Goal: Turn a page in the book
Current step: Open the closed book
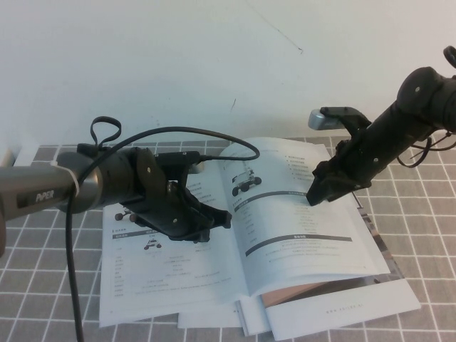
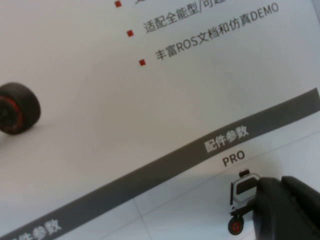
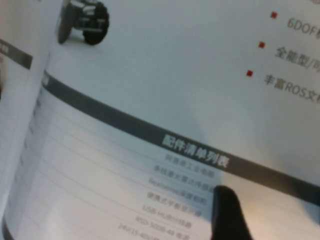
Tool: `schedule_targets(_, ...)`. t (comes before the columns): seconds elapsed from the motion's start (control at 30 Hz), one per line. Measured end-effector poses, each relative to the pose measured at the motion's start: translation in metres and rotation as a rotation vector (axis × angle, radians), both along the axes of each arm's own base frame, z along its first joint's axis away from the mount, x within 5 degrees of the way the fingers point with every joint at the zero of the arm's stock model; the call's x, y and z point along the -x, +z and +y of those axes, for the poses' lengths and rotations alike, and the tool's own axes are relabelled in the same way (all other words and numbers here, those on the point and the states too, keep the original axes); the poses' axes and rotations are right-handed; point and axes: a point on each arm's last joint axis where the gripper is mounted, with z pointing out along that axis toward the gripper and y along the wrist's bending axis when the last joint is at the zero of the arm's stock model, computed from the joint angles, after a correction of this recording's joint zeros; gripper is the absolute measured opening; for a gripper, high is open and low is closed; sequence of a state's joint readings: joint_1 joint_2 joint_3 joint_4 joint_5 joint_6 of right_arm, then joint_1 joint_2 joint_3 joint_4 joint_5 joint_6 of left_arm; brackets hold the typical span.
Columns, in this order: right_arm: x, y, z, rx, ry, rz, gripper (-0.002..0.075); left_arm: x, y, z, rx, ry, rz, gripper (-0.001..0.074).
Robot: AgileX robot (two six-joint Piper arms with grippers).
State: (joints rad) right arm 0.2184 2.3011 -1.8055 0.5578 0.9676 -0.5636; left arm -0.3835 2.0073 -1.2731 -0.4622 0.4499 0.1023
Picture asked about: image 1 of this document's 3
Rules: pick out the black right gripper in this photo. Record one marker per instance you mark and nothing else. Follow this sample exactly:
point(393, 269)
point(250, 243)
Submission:
point(338, 171)

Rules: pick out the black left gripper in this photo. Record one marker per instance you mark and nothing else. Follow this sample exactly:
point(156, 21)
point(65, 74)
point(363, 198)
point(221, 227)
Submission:
point(167, 217)

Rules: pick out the white product catalogue book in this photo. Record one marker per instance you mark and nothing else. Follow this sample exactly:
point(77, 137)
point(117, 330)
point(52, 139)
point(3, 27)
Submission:
point(171, 278)

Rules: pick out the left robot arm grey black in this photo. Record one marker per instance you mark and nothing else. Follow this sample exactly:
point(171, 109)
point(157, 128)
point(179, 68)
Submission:
point(42, 192)

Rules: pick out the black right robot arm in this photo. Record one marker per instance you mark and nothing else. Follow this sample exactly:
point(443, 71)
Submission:
point(409, 117)

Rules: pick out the plain white booklet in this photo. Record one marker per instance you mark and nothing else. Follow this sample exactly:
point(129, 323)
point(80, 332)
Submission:
point(213, 317)

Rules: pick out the grey white-checked tablecloth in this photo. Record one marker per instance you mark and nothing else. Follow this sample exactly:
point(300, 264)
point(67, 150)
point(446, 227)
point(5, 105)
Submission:
point(420, 221)

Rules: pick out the white zip tie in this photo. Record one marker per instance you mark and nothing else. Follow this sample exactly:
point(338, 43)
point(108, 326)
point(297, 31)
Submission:
point(75, 181)

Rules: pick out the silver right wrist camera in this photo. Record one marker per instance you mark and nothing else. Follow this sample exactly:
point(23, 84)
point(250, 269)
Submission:
point(318, 121)

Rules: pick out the black right camera bracket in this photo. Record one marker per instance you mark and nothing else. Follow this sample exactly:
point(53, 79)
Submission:
point(349, 117)

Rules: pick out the black camera bracket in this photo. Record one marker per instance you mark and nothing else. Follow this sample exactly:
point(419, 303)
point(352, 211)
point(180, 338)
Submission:
point(349, 117)
point(174, 158)

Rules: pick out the black left camera bracket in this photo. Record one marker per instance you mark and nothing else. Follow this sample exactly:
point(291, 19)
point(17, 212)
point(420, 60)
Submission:
point(174, 158)

